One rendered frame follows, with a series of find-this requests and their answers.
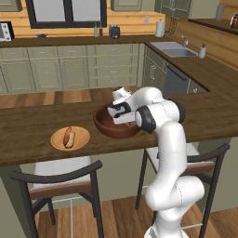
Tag hanging kitchen tools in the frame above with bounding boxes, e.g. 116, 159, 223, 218
169, 16, 181, 35

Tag dark frame white seat stool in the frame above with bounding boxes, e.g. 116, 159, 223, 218
135, 142, 231, 238
8, 155, 105, 238

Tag round wooden plate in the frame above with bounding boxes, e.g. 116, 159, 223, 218
50, 126, 91, 152

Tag long green base cupboard run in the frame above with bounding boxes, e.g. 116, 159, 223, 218
0, 43, 145, 96

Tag reddish brown sausage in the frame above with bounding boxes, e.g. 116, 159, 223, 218
63, 126, 73, 147

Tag dark jar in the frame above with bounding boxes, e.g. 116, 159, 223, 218
230, 13, 238, 30

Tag black toaster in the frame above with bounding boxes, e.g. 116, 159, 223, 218
108, 24, 122, 40

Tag grey steel sink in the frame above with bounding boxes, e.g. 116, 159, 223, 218
150, 40, 200, 59

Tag tan hot dog bun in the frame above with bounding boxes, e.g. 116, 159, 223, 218
62, 130, 76, 150

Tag green wall cupboard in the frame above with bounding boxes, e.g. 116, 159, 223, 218
154, 0, 193, 20
110, 0, 144, 13
0, 0, 23, 13

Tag brown wooden bowl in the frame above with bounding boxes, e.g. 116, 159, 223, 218
92, 103, 144, 139

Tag dark grey dishwasher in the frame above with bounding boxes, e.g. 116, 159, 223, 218
163, 62, 192, 95

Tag short green base cupboard run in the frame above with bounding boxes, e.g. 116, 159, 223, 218
142, 46, 168, 93

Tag black framed window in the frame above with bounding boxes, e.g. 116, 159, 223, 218
25, 0, 108, 30

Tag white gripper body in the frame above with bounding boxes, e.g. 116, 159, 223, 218
112, 112, 139, 126

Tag white toaster oven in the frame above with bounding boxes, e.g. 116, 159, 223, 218
0, 20, 15, 43

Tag wooden shelf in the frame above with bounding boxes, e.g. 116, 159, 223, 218
188, 18, 238, 36

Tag white paper towel roll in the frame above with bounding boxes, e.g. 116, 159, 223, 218
154, 19, 167, 38

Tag grey canister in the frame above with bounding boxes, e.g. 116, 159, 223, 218
215, 3, 227, 22

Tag silver tap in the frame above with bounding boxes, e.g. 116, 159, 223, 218
180, 34, 190, 48

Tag white soap dispenser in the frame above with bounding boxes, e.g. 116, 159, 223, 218
198, 43, 207, 60

